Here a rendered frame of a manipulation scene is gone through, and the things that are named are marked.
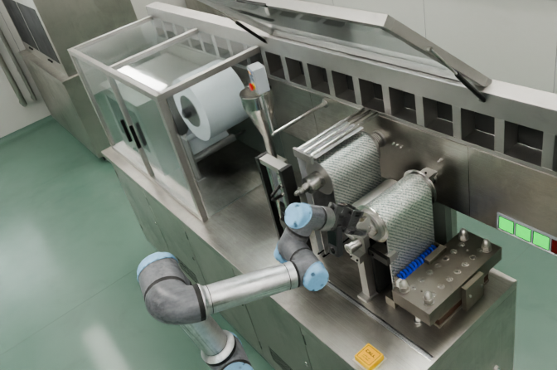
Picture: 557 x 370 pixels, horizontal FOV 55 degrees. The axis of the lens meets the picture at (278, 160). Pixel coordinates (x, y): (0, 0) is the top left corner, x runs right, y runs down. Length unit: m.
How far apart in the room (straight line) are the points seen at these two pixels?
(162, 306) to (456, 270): 1.05
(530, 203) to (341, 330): 0.77
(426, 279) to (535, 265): 1.60
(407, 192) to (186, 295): 0.86
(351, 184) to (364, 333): 0.53
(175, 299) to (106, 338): 2.29
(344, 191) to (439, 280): 0.45
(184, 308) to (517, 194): 1.07
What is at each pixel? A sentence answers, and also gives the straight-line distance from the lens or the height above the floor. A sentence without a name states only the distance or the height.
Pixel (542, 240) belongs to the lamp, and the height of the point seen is 1.19.
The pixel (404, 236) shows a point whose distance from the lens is 1.91.
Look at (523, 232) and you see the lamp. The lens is 1.90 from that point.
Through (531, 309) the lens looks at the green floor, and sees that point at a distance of 3.25.
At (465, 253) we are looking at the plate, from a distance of 2.04.
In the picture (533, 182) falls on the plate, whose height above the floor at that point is 1.40.
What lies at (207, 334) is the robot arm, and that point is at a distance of 1.66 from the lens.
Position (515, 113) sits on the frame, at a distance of 1.68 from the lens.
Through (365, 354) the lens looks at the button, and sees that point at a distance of 1.90.
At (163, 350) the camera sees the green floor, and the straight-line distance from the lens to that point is 3.41.
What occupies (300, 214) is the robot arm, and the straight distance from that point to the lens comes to 1.52.
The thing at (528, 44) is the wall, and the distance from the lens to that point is 4.50.
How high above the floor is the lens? 2.46
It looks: 32 degrees down
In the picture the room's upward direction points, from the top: 14 degrees counter-clockwise
